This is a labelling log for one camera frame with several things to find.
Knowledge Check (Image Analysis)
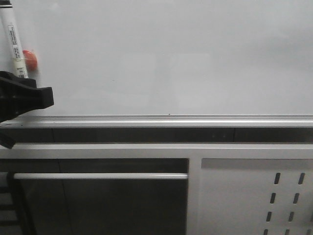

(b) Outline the white perforated metal panel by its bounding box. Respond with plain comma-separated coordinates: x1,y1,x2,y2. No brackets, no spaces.
198,159,313,235

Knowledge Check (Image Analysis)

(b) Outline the red round magnet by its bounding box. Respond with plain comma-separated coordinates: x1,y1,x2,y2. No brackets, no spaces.
22,50,38,71

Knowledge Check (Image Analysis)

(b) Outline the large white whiteboard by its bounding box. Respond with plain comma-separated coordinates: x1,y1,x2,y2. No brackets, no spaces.
1,0,313,128

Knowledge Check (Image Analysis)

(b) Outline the black slatted rack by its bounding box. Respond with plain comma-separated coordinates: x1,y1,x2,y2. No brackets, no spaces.
0,172,29,235

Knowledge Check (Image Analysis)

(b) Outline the white whiteboard marker pen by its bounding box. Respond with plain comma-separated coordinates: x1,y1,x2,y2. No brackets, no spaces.
0,0,29,78

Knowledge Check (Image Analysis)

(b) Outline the grey metal stand frame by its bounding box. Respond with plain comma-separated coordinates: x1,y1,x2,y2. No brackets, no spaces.
0,144,313,235

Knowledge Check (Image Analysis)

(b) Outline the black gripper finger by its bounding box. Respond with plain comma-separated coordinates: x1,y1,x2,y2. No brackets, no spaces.
0,71,54,122
0,133,15,149

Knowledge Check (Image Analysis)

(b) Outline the white horizontal rail bar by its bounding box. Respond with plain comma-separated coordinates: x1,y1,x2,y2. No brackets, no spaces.
13,173,188,180

